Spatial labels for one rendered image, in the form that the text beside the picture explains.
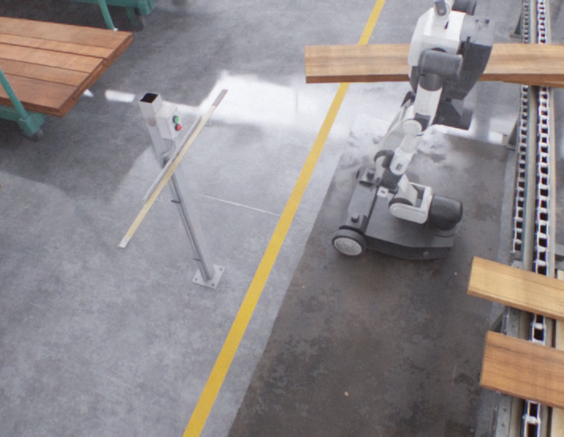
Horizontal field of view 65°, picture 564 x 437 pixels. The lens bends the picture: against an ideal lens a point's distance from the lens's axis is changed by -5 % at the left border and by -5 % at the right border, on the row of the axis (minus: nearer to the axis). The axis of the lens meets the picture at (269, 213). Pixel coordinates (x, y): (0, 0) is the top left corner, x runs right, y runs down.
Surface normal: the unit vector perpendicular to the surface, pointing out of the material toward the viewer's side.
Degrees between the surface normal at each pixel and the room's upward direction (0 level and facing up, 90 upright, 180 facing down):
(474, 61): 90
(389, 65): 0
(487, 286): 0
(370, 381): 0
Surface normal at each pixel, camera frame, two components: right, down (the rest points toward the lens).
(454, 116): -0.37, 0.76
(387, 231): -0.07, -0.60
